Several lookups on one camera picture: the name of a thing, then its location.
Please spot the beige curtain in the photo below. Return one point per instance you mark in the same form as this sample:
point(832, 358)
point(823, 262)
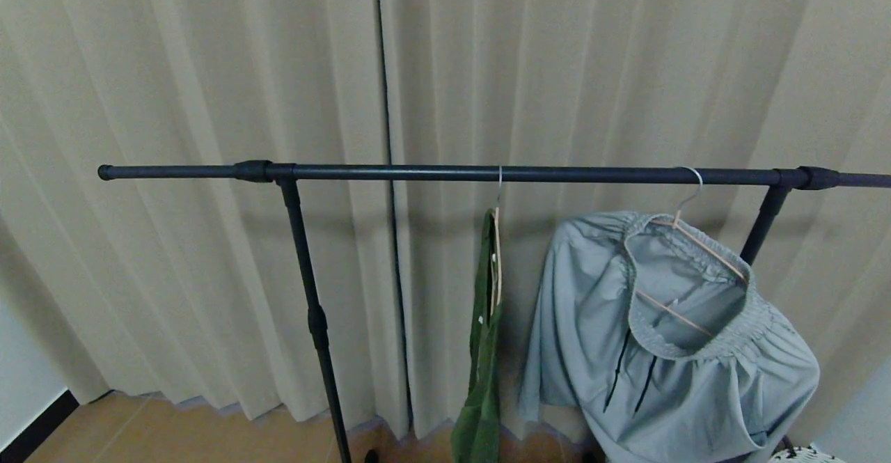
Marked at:
point(209, 66)

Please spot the white laundry basket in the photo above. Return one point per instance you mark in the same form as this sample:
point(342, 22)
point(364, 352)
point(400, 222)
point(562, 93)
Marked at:
point(807, 454)

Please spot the pink clothes hanger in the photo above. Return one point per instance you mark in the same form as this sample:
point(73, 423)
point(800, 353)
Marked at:
point(703, 244)
point(497, 254)

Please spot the black clothes rack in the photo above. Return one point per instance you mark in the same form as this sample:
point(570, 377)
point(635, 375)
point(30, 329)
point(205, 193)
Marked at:
point(418, 172)

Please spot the pale grey garment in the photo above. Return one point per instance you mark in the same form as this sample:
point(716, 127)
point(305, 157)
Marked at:
point(592, 351)

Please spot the green shirt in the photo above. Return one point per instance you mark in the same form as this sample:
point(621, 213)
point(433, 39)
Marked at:
point(480, 393)

